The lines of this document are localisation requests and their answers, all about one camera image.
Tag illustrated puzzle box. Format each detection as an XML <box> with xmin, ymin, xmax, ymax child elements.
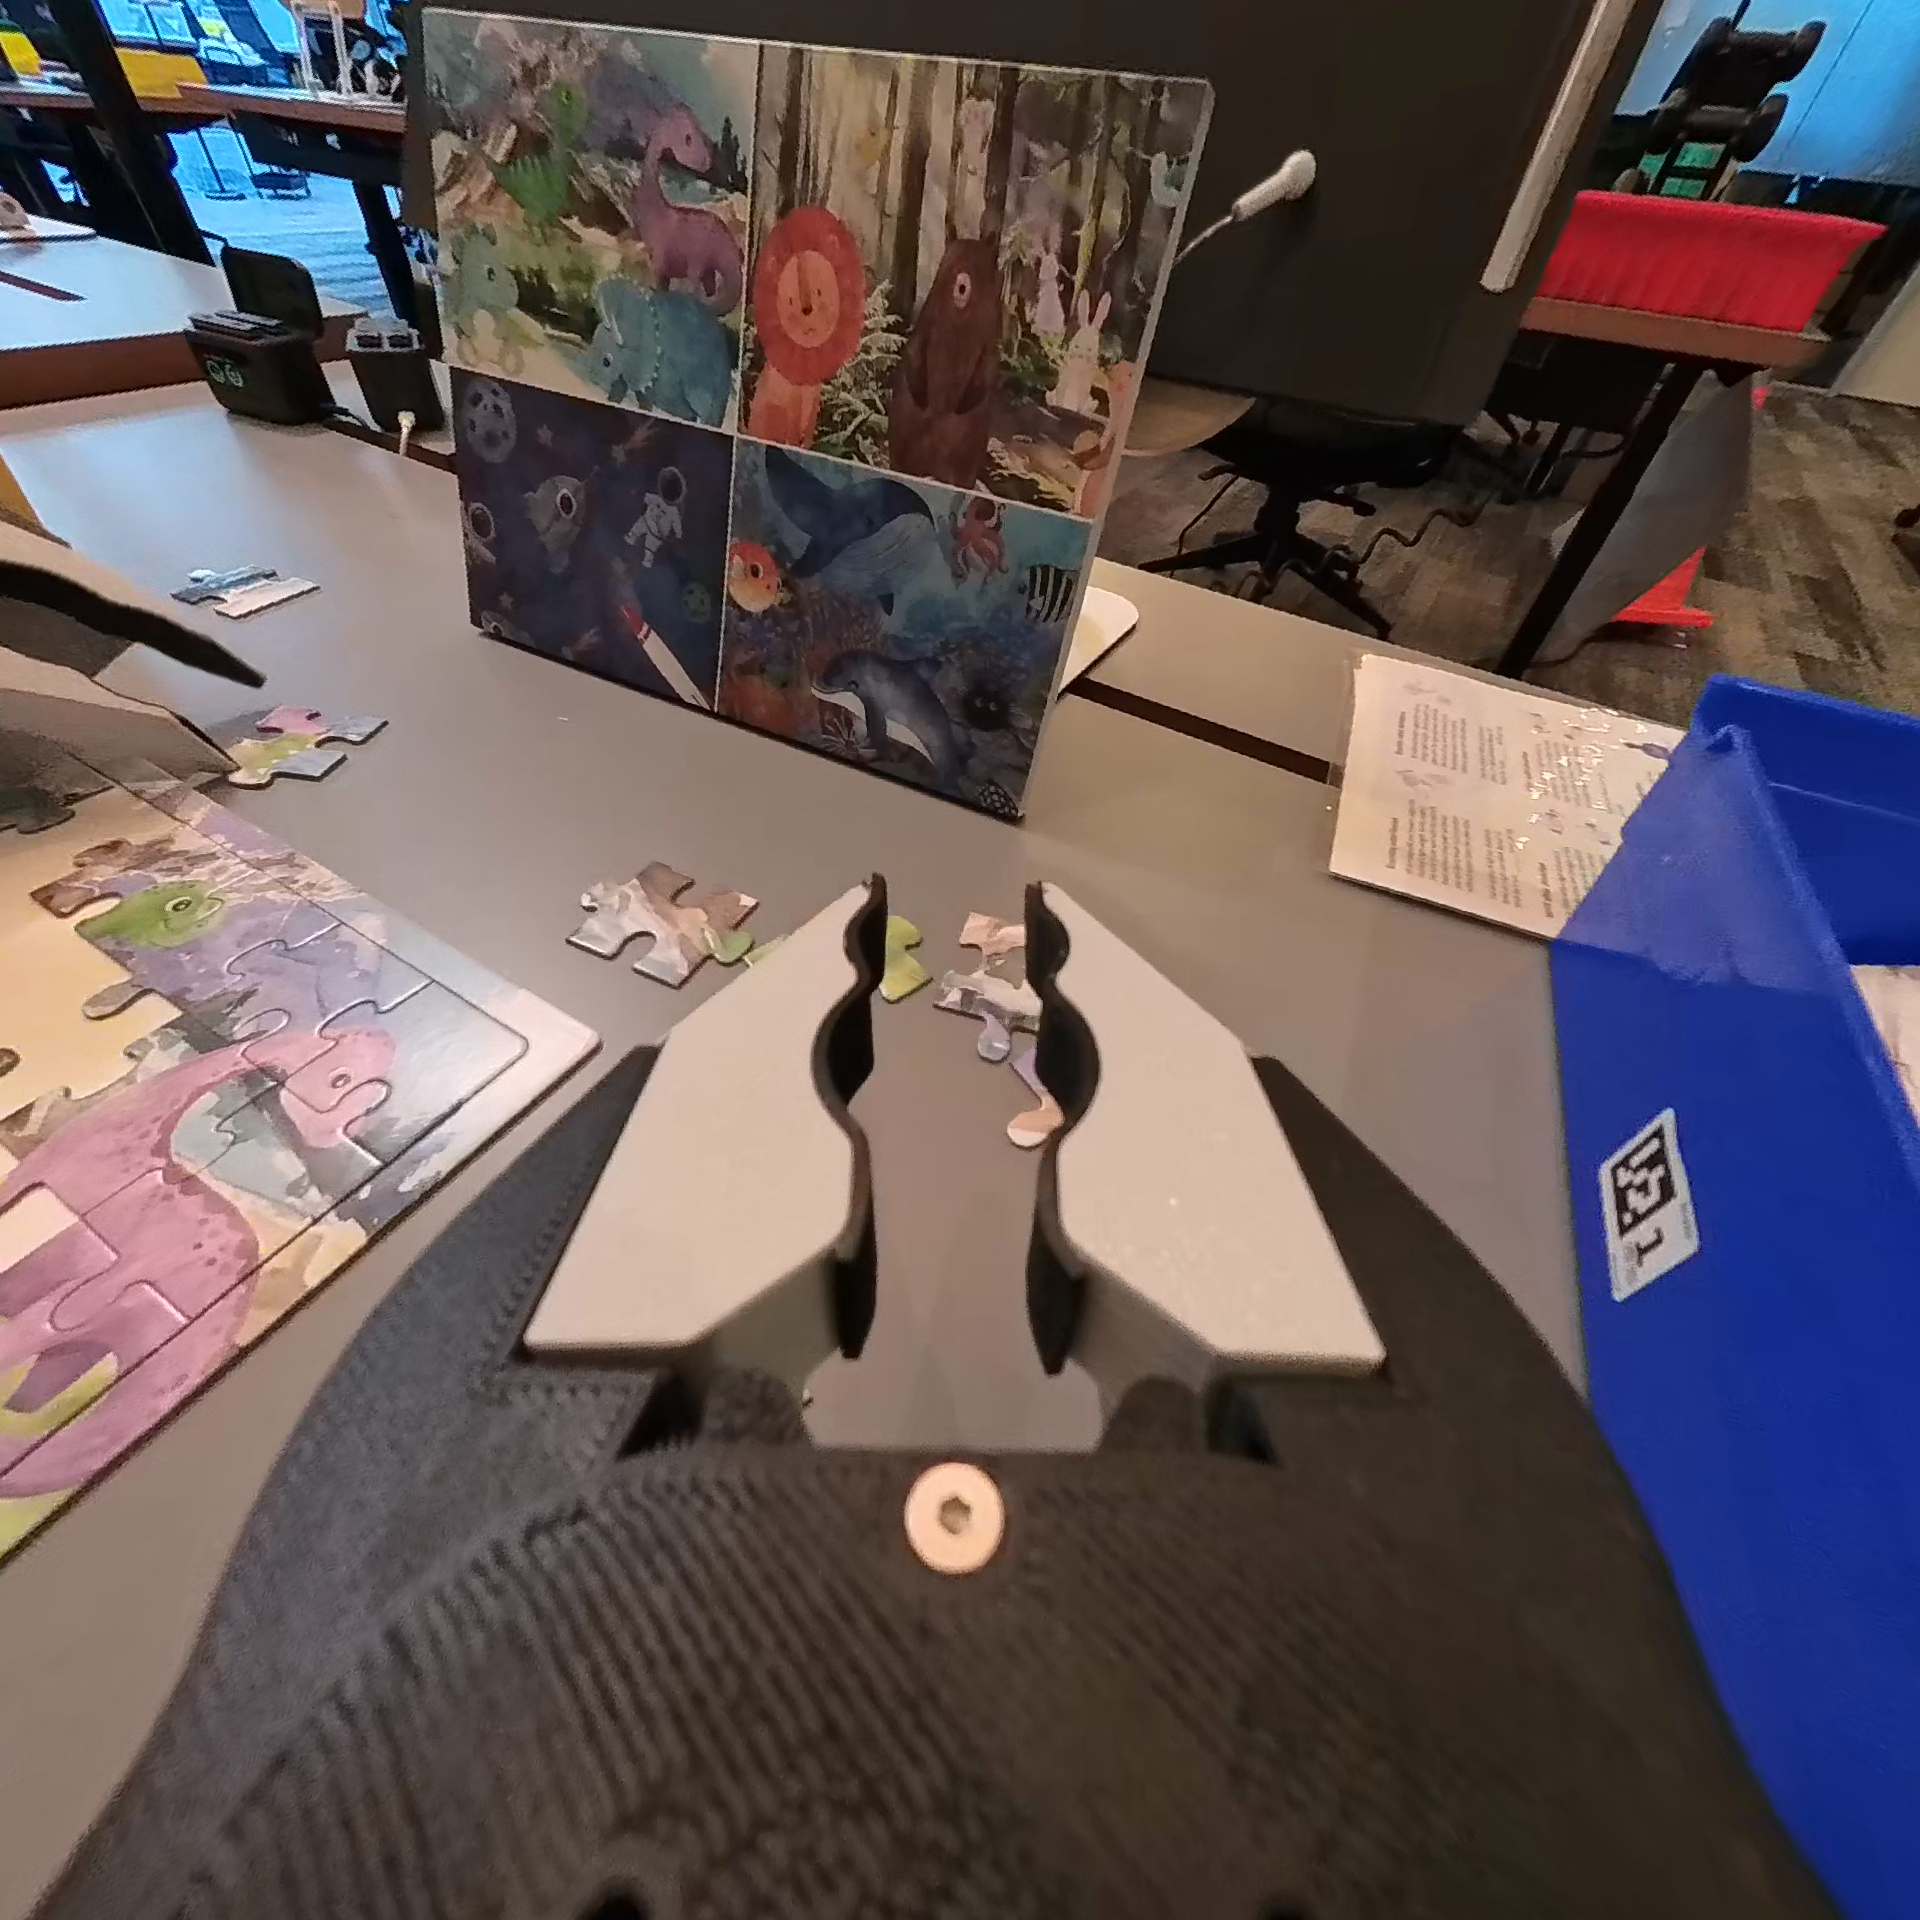
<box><xmin>419</xmin><ymin>7</ymin><xmax>1216</xmax><ymax>823</ymax></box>

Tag storage shelves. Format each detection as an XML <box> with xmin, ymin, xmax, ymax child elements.
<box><xmin>0</xmin><ymin>0</ymin><xmax>419</xmax><ymax>325</ymax></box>

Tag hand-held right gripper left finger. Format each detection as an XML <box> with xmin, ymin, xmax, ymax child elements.
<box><xmin>522</xmin><ymin>873</ymin><xmax>890</xmax><ymax>1370</ymax></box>

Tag black display device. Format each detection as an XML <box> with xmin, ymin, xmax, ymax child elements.
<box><xmin>184</xmin><ymin>242</ymin><xmax>336</xmax><ymax>430</ymax></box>

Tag green yellow puzzle piece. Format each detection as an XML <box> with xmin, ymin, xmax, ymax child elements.
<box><xmin>742</xmin><ymin>913</ymin><xmax>935</xmax><ymax>1006</ymax></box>

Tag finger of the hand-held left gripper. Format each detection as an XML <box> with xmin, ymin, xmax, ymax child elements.
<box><xmin>0</xmin><ymin>515</ymin><xmax>270</xmax><ymax>693</ymax></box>
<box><xmin>0</xmin><ymin>646</ymin><xmax>242</xmax><ymax>789</ymax></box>

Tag purple dinosaur body puzzle piece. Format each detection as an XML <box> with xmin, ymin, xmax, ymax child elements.
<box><xmin>0</xmin><ymin>1166</ymin><xmax>262</xmax><ymax>1359</ymax></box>

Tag black charger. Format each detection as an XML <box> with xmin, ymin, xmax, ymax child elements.
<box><xmin>345</xmin><ymin>315</ymin><xmax>450</xmax><ymax>440</ymax></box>

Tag pink dinosaur head puzzle piece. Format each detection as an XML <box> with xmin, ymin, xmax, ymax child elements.
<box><xmin>239</xmin><ymin>1006</ymin><xmax>531</xmax><ymax>1188</ymax></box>

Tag wooden chair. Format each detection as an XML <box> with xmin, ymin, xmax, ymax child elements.
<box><xmin>1116</xmin><ymin>381</ymin><xmax>1257</xmax><ymax>462</ymax></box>

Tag blue plastic bin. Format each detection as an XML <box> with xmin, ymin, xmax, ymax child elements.
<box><xmin>1547</xmin><ymin>675</ymin><xmax>1920</xmax><ymax>1910</ymax></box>

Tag grey bag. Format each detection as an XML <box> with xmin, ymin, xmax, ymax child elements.
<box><xmin>1544</xmin><ymin>381</ymin><xmax>1758</xmax><ymax>680</ymax></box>

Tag black machine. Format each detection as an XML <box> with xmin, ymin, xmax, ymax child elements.
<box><xmin>1612</xmin><ymin>15</ymin><xmax>1833</xmax><ymax>197</ymax></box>

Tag dinosaur puzzle tray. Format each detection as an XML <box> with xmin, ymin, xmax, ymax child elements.
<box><xmin>0</xmin><ymin>733</ymin><xmax>601</xmax><ymax>1561</ymax></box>

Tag black office chair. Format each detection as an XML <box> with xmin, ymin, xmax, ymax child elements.
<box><xmin>1139</xmin><ymin>393</ymin><xmax>1474</xmax><ymax>641</ymax></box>

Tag black monitor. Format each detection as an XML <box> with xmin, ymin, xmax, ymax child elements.
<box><xmin>400</xmin><ymin>0</ymin><xmax>1670</xmax><ymax>431</ymax></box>

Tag white monitor cable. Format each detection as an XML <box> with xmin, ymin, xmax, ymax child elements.
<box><xmin>1175</xmin><ymin>145</ymin><xmax>1321</xmax><ymax>276</ymax></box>

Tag pink yellow blue puzzle piece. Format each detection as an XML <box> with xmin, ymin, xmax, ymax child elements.
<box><xmin>221</xmin><ymin>706</ymin><xmax>391</xmax><ymax>789</ymax></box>

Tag puzzle board in bin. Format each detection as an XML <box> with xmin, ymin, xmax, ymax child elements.
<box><xmin>1850</xmin><ymin>958</ymin><xmax>1920</xmax><ymax>1130</ymax></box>

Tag peach purple puzzle piece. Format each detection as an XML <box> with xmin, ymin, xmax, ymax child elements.
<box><xmin>932</xmin><ymin>906</ymin><xmax>1042</xmax><ymax>1060</ymax></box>

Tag brown grey puzzle piece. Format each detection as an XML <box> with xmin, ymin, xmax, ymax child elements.
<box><xmin>568</xmin><ymin>860</ymin><xmax>761</xmax><ymax>990</ymax></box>

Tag light blue white puzzle piece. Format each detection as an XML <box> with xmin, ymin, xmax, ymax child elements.
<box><xmin>168</xmin><ymin>564</ymin><xmax>321</xmax><ymax>620</ymax></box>

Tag pastel purple pink puzzle piece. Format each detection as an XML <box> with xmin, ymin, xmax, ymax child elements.
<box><xmin>225</xmin><ymin>952</ymin><xmax>446</xmax><ymax>1083</ymax></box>

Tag green dinosaur head puzzle piece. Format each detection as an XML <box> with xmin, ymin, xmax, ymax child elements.
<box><xmin>30</xmin><ymin>843</ymin><xmax>253</xmax><ymax>978</ymax></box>

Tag purple blue green puzzle piece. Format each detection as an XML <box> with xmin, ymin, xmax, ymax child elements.
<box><xmin>0</xmin><ymin>1275</ymin><xmax>205</xmax><ymax>1505</ymax></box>

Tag white monitor stand base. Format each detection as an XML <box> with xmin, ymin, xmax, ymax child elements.
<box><xmin>1055</xmin><ymin>584</ymin><xmax>1146</xmax><ymax>702</ymax></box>

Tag paper instruction sheet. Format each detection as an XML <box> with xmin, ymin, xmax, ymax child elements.
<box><xmin>1327</xmin><ymin>651</ymin><xmax>1689</xmax><ymax>945</ymax></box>

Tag red crate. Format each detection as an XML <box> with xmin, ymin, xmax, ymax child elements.
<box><xmin>1537</xmin><ymin>189</ymin><xmax>1892</xmax><ymax>334</ymax></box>

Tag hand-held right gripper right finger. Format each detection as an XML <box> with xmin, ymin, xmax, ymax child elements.
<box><xmin>1023</xmin><ymin>882</ymin><xmax>1387</xmax><ymax>1378</ymax></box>

